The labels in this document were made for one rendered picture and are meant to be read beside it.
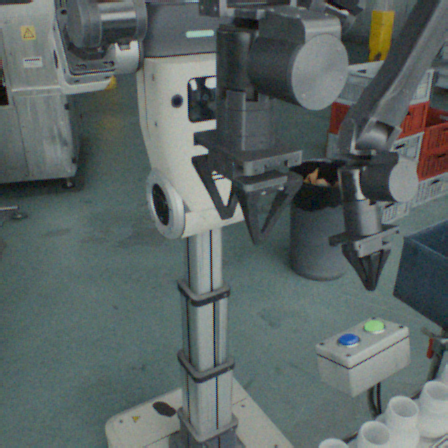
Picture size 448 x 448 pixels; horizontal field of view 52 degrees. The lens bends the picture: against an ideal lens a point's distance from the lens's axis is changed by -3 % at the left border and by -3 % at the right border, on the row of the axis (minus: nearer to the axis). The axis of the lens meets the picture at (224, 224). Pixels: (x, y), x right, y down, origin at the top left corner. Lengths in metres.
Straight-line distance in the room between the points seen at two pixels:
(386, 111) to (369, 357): 0.38
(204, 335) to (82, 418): 1.06
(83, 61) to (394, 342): 0.70
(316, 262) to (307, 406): 0.96
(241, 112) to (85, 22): 0.36
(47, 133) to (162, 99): 3.21
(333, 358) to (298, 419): 1.35
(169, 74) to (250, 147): 0.47
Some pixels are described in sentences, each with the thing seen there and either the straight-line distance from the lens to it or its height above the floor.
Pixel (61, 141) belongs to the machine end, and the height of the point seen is 0.44.
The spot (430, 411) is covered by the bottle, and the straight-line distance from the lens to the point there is 0.69.
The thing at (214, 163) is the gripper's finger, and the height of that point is 1.47.
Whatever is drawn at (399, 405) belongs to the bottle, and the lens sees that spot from 0.67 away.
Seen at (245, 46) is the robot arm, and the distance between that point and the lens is 0.42.
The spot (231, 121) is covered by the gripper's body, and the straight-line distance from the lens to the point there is 0.43.
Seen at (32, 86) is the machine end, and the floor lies 0.90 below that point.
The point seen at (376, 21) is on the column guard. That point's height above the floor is 0.88.
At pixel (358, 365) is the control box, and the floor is 1.10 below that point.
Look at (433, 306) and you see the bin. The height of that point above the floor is 0.78.
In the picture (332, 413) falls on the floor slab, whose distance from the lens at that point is 2.17.
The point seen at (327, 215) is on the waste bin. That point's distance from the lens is 2.64.
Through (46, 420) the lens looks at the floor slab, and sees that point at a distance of 2.22.
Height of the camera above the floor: 1.63
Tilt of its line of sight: 28 degrees down
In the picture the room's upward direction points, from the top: straight up
